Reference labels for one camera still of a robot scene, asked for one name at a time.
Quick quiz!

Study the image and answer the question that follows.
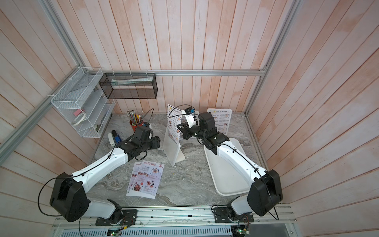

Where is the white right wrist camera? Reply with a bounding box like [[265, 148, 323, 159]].
[[182, 106, 197, 128]]

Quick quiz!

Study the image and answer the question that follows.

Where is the red pencil cup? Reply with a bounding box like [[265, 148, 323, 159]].
[[129, 120, 144, 132]]

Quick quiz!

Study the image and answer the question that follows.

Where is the white plastic tray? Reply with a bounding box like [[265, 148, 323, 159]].
[[203, 147, 250, 197]]

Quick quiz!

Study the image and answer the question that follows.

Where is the black mesh basket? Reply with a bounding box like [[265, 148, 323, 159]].
[[99, 72, 158, 99]]

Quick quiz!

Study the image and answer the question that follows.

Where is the white tape roll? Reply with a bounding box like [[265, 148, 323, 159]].
[[72, 113, 86, 126]]

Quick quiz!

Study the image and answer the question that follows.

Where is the white wire shelf rack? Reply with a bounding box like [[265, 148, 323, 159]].
[[51, 67, 115, 138]]

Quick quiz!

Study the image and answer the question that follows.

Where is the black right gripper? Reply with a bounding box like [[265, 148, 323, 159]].
[[177, 122, 208, 142]]

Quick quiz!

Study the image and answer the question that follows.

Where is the white menu holder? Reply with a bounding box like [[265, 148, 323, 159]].
[[163, 128, 186, 167], [206, 108, 233, 135]]

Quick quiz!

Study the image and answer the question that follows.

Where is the coloured pencils bundle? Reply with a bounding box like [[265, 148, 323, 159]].
[[127, 110, 143, 126]]

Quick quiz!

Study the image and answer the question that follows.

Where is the blue stapler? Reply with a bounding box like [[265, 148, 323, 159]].
[[111, 130, 122, 144]]

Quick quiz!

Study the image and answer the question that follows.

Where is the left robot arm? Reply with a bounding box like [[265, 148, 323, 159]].
[[50, 124, 160, 225]]

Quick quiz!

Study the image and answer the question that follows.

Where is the white menu holder front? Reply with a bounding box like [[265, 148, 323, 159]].
[[206, 108, 233, 135]]

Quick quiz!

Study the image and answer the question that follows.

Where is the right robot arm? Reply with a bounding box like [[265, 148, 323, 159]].
[[177, 108, 283, 220]]

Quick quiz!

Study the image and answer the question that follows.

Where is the white eraser block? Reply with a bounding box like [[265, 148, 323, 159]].
[[108, 133, 115, 147]]

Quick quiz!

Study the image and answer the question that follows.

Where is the red special menu sheet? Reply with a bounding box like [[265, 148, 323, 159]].
[[138, 161, 164, 199], [129, 162, 148, 196], [126, 162, 142, 196]]

